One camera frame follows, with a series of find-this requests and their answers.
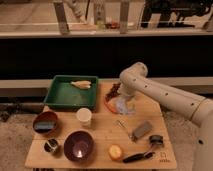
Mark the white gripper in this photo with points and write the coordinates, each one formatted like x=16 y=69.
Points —
x=128 y=101

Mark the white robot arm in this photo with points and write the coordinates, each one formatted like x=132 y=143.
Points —
x=196 y=108

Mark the purple bowl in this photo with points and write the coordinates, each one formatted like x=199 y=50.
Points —
x=78 y=146

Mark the dark red grapes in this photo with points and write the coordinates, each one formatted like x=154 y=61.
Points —
x=113 y=92

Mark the orange carrot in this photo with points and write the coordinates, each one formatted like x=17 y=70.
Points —
x=110 y=107

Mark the metal clip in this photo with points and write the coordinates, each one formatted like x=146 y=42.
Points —
x=120 y=124

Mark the grey sponge block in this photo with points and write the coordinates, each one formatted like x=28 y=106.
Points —
x=141 y=130

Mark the white cup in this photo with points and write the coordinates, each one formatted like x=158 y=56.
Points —
x=84 y=116

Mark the orange fruit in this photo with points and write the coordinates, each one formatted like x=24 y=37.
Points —
x=115 y=152

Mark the green plastic tray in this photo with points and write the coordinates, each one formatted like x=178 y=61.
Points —
x=62 y=95

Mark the blue sponge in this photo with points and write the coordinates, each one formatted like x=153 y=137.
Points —
x=44 y=126

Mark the small metal can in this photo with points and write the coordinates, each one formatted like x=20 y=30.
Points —
x=51 y=146

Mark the black handled peeler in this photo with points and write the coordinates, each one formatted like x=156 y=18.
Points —
x=138 y=156

